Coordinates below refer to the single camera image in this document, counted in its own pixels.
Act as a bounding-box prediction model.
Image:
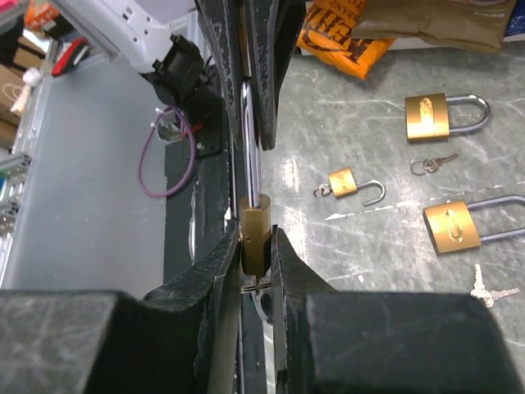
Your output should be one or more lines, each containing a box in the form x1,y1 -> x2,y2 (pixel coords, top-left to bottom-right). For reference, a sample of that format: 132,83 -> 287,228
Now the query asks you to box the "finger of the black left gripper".
244,0 -> 306,150
195,0 -> 245,148

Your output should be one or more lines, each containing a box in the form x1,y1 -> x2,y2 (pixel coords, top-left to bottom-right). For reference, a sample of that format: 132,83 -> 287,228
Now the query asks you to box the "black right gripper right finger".
271,228 -> 524,393

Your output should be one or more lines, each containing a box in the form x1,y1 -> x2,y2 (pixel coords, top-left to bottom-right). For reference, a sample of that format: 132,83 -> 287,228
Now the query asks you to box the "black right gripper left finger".
1,222 -> 241,393

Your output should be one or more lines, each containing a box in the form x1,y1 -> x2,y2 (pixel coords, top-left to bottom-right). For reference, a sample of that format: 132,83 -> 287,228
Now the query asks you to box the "small brass padlock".
240,78 -> 272,282
313,167 -> 386,207

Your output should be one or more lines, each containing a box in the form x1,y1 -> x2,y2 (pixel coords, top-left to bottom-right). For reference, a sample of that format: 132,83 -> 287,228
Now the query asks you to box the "large brass padlock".
422,194 -> 524,254
404,93 -> 491,143

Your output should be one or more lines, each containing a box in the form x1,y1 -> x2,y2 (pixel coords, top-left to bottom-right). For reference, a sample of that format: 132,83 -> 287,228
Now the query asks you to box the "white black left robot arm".
54,1 -> 306,150

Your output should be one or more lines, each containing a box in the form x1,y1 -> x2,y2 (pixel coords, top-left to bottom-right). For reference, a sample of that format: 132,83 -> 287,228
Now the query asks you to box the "small silver key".
470,263 -> 520,308
409,153 -> 459,176

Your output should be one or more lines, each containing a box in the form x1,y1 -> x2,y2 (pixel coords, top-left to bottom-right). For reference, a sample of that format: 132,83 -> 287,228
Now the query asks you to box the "orange snack bag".
297,0 -> 395,80

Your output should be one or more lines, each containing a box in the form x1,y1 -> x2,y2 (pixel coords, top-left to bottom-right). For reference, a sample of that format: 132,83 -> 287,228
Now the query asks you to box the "brown snack bag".
352,0 -> 517,54

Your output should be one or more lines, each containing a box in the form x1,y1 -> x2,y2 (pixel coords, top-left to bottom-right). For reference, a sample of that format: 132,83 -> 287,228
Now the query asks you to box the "blue doritos bag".
504,0 -> 525,43

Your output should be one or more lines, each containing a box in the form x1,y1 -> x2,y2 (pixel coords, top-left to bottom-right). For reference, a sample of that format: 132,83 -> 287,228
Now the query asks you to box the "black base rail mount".
155,35 -> 231,281

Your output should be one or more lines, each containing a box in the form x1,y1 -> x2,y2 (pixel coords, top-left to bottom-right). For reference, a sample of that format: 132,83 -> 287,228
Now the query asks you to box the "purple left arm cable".
137,104 -> 200,200

